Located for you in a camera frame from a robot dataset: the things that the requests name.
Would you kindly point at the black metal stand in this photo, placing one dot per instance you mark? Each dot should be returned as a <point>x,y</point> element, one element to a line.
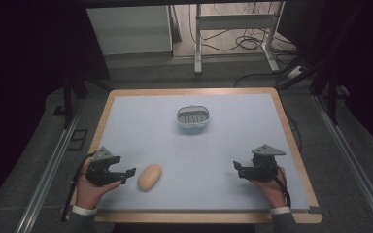
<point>68,97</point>
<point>332,93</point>

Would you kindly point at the person's right hand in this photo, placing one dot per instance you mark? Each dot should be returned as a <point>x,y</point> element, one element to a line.
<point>275,191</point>

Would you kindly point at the white metal desk frame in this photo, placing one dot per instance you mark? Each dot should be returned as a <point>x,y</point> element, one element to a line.
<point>236,21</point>

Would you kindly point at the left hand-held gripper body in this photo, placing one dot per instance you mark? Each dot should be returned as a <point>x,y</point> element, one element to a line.
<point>100,171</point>

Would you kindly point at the light blue table mat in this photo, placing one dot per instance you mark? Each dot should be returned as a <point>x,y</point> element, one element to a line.
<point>200,155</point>

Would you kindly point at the beige oval soap bar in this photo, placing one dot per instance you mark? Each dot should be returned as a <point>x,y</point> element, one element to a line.
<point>149,177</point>

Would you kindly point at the white cabinet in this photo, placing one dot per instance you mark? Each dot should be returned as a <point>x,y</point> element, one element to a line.
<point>129,29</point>

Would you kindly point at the white power strip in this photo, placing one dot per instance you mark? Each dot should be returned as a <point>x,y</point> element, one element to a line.
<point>295,72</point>

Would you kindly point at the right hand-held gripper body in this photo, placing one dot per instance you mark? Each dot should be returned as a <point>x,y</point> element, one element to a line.
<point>264,166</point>

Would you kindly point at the aluminium floor rail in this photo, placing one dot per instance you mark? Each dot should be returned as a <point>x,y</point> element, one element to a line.
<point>45,181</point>
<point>356,168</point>

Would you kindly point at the black floor socket box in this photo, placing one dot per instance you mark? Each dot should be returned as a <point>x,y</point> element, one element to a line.
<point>77,139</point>

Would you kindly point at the grey slotted soap dish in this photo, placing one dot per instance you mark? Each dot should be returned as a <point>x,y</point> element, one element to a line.
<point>193,117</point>

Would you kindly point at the dark curtain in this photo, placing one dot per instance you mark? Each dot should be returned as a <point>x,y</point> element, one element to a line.
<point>19,64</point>
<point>362,58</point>

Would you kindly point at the person's left hand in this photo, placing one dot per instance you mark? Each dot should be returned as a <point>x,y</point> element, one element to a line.
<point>87,194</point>

